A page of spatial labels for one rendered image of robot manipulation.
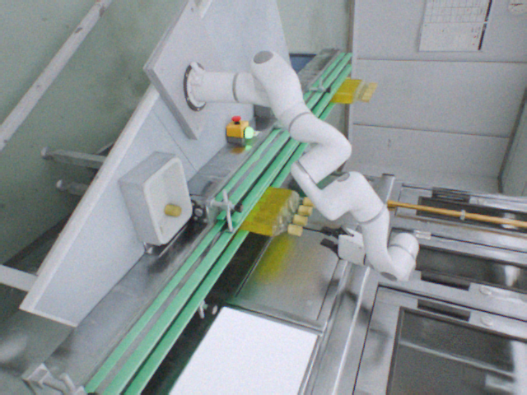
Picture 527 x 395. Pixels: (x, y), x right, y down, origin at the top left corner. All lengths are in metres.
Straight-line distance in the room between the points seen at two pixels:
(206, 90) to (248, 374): 0.84
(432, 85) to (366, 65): 1.13
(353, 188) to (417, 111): 6.43
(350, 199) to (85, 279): 0.72
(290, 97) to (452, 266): 0.85
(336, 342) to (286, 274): 0.30
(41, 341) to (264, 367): 0.72
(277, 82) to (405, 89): 6.27
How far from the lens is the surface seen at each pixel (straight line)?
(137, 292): 1.18
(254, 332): 1.24
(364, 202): 1.04
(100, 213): 1.12
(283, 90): 1.07
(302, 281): 1.37
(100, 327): 1.14
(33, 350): 1.49
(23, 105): 1.64
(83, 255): 1.12
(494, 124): 7.52
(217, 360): 1.21
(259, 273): 1.40
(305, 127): 1.05
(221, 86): 1.26
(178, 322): 1.19
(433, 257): 1.57
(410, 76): 7.22
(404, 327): 1.34
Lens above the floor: 1.51
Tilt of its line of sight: 21 degrees down
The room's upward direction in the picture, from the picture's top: 100 degrees clockwise
